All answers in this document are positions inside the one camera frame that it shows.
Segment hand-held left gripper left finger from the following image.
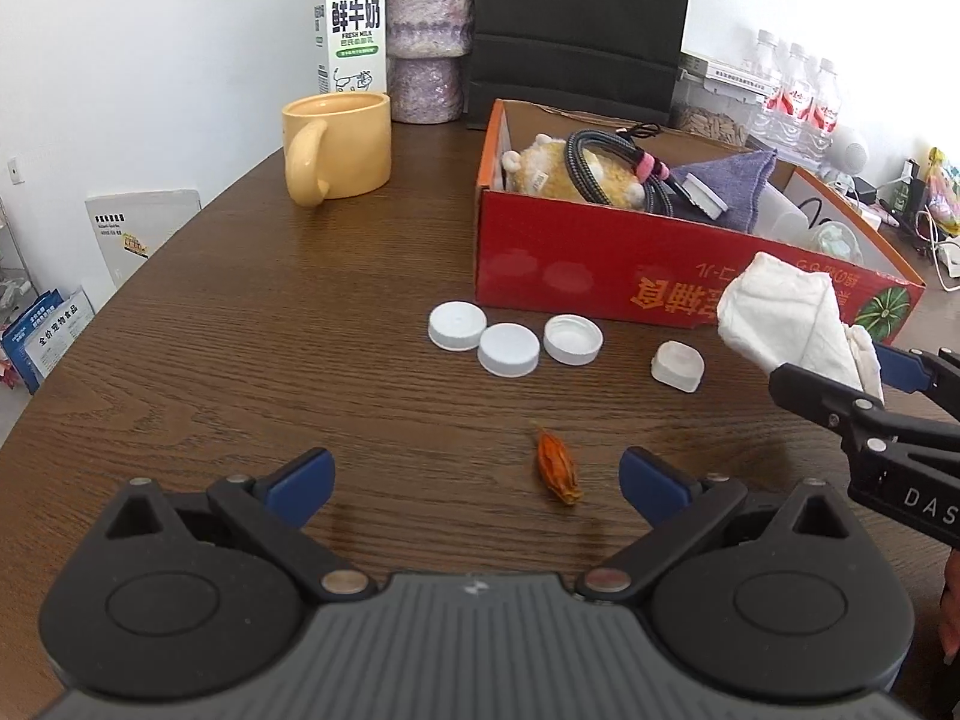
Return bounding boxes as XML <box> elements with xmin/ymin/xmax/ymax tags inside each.
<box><xmin>105</xmin><ymin>448</ymin><xmax>377</xmax><ymax>602</ymax></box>

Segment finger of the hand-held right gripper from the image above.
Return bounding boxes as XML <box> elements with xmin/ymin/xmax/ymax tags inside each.
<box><xmin>874</xmin><ymin>345</ymin><xmax>960</xmax><ymax>421</ymax></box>
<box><xmin>769</xmin><ymin>364</ymin><xmax>901</xmax><ymax>458</ymax></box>

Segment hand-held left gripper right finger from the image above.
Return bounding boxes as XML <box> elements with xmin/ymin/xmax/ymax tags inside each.
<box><xmin>577</xmin><ymin>448</ymin><xmax>860</xmax><ymax>602</ymax></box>

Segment white cloth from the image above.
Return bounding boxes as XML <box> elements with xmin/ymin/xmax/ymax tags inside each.
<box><xmin>716</xmin><ymin>251</ymin><xmax>886</xmax><ymax>400</ymax></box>

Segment iridescent plastic bag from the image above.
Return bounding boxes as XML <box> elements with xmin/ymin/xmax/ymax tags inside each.
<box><xmin>806</xmin><ymin>219</ymin><xmax>863</xmax><ymax>265</ymax></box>

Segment translucent plastic container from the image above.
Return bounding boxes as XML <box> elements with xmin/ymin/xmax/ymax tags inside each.
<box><xmin>754</xmin><ymin>184</ymin><xmax>815</xmax><ymax>241</ymax></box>

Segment purple fabric pouch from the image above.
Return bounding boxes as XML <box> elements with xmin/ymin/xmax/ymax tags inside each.
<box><xmin>667</xmin><ymin>148</ymin><xmax>779</xmax><ymax>233</ymax></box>

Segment red cardboard box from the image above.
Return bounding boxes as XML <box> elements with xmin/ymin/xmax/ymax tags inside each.
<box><xmin>474</xmin><ymin>97</ymin><xmax>929</xmax><ymax>335</ymax></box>

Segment yellow white plush toy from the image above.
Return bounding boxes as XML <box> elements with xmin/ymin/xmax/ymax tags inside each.
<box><xmin>502</xmin><ymin>133</ymin><xmax>646</xmax><ymax>207</ymax></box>

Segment black cable pink tie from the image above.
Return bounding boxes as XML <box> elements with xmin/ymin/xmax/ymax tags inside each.
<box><xmin>564</xmin><ymin>124</ymin><xmax>676</xmax><ymax>217</ymax></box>

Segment dried orange flower bud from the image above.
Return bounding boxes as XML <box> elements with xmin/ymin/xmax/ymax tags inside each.
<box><xmin>534</xmin><ymin>424</ymin><xmax>584</xmax><ymax>507</ymax></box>

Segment white square cap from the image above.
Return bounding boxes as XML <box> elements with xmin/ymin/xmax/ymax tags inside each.
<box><xmin>650</xmin><ymin>340</ymin><xmax>706</xmax><ymax>393</ymax></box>

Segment white round bottle cap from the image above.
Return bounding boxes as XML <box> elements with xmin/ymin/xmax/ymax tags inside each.
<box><xmin>478</xmin><ymin>322</ymin><xmax>541</xmax><ymax>377</ymax></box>
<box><xmin>543</xmin><ymin>313</ymin><xmax>603</xmax><ymax>365</ymax></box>
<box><xmin>427</xmin><ymin>301</ymin><xmax>487</xmax><ymax>351</ymax></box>

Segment yellow pink snack bag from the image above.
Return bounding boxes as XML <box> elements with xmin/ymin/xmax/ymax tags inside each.
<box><xmin>924</xmin><ymin>148</ymin><xmax>960</xmax><ymax>237</ymax></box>

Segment white robot figure speaker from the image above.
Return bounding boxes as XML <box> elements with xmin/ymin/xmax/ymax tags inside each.
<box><xmin>829</xmin><ymin>124</ymin><xmax>871</xmax><ymax>177</ymax></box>

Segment clear water bottle red label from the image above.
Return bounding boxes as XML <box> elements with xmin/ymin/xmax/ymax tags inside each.
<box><xmin>772</xmin><ymin>43</ymin><xmax>815</xmax><ymax>147</ymax></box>
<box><xmin>802</xmin><ymin>58</ymin><xmax>841</xmax><ymax>158</ymax></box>
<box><xmin>750</xmin><ymin>30</ymin><xmax>785</xmax><ymax>136</ymax></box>

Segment clear seed container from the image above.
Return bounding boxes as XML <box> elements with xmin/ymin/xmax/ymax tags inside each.
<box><xmin>671</xmin><ymin>69</ymin><xmax>755</xmax><ymax>149</ymax></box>

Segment blue printed boxes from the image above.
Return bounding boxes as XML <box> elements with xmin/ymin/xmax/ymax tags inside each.
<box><xmin>0</xmin><ymin>286</ymin><xmax>96</xmax><ymax>395</ymax></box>

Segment white cardboard box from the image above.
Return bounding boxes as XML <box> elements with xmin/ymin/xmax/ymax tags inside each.
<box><xmin>85</xmin><ymin>189</ymin><xmax>203</xmax><ymax>287</ymax></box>

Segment flat white red carton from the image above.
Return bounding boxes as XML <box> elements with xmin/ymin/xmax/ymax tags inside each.
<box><xmin>679</xmin><ymin>52</ymin><xmax>777</xmax><ymax>92</ymax></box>

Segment yellow ceramic mug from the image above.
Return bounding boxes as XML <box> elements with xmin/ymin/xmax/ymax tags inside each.
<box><xmin>282</xmin><ymin>91</ymin><xmax>392</xmax><ymax>208</ymax></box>

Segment black paper bag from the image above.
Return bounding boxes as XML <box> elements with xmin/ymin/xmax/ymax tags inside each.
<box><xmin>465</xmin><ymin>0</ymin><xmax>697</xmax><ymax>134</ymax></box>

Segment white green milk carton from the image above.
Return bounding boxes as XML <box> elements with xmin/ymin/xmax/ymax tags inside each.
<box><xmin>311</xmin><ymin>0</ymin><xmax>389</xmax><ymax>97</ymax></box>

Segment purple speckled vase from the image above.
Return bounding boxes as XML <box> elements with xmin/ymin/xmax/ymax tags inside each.
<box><xmin>377</xmin><ymin>0</ymin><xmax>479</xmax><ymax>125</ymax></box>

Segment white charging cable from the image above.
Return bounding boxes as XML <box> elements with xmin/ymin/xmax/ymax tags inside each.
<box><xmin>919</xmin><ymin>210</ymin><xmax>960</xmax><ymax>265</ymax></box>

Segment wire storage rack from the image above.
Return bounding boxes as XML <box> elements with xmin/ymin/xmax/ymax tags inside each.
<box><xmin>0</xmin><ymin>199</ymin><xmax>31</xmax><ymax>310</ymax></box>

